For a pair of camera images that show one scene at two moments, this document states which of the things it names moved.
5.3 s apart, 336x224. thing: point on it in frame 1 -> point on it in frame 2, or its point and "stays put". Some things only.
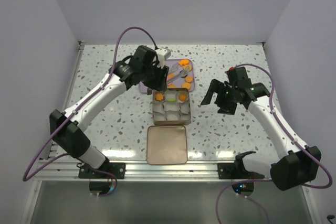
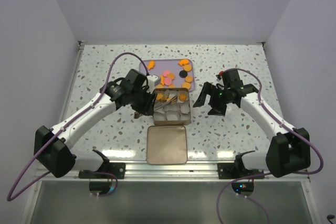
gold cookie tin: x=171 y=111 stays put
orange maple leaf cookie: x=159 y=96 stays put
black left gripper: x=156 y=77 -> x=146 y=102
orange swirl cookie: x=182 y=97 stays put
